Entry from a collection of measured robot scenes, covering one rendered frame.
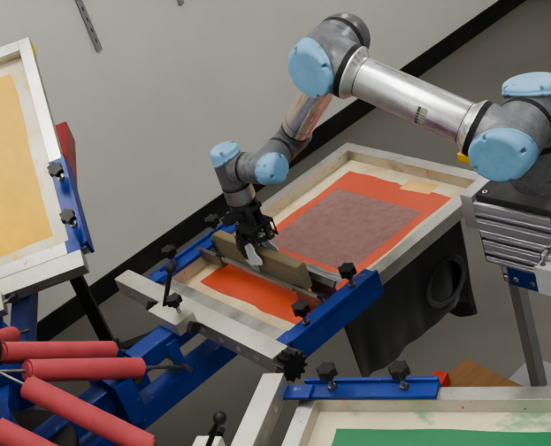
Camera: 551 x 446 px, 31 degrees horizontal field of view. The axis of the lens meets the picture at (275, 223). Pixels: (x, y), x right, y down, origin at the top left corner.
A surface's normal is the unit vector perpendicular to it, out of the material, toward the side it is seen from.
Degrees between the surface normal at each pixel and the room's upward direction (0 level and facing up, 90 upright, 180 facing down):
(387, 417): 0
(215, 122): 90
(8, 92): 32
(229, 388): 0
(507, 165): 94
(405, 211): 0
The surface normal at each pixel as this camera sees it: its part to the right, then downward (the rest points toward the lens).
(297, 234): -0.29, -0.82
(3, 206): -0.14, -0.46
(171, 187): 0.64, 0.22
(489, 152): -0.41, 0.62
